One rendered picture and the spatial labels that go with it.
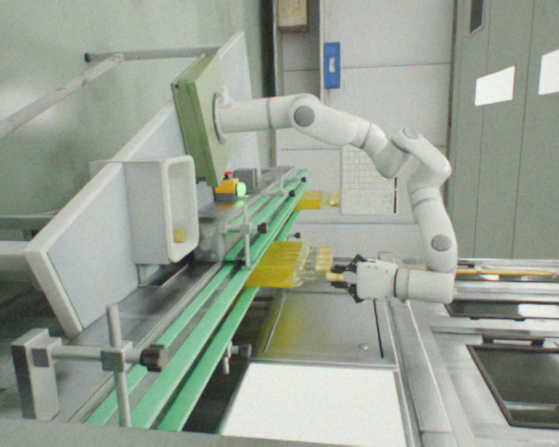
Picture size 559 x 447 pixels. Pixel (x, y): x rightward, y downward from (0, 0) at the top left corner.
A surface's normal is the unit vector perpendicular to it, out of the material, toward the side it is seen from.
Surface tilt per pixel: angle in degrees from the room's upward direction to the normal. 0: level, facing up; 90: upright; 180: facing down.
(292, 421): 90
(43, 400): 0
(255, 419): 90
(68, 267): 0
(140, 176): 90
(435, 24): 90
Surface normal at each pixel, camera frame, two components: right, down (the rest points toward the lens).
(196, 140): -0.13, 0.57
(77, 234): 0.99, 0.00
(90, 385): -0.03, -0.98
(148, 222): -0.14, 0.22
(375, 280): -0.41, 0.18
